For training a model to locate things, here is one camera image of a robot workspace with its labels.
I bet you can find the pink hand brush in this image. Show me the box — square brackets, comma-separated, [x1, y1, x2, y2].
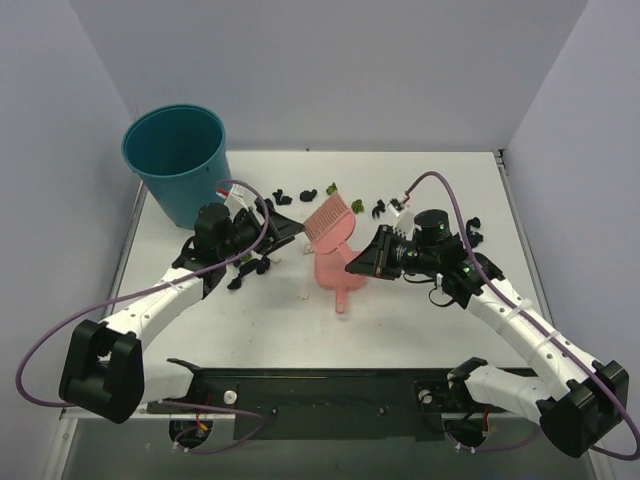
[303, 192, 356, 262]

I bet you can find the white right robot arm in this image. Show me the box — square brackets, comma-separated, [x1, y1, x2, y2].
[345, 209, 629, 458]

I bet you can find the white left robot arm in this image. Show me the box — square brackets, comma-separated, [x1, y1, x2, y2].
[59, 194, 305, 424]

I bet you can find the pink plastic dustpan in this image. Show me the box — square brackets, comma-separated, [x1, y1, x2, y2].
[314, 250, 368, 314]

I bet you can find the teal plastic bucket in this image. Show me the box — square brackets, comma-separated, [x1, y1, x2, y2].
[121, 104, 232, 230]

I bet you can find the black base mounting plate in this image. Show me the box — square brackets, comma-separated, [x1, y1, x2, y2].
[149, 369, 491, 441]

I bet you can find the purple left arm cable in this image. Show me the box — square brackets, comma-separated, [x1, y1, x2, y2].
[15, 179, 271, 455]

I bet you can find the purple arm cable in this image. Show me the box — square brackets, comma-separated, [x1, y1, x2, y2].
[15, 179, 271, 455]
[403, 171, 640, 460]

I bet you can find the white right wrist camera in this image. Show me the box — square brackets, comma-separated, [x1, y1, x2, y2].
[388, 196, 415, 238]

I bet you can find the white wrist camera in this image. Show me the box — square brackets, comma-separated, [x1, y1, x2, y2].
[216, 184, 247, 210]
[388, 196, 415, 238]

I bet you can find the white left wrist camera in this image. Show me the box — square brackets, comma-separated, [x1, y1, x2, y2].
[216, 184, 247, 210]

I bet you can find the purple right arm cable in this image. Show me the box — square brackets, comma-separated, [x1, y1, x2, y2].
[403, 171, 640, 460]

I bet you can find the aluminium table frame rail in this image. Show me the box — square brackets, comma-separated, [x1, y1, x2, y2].
[492, 149, 600, 419]

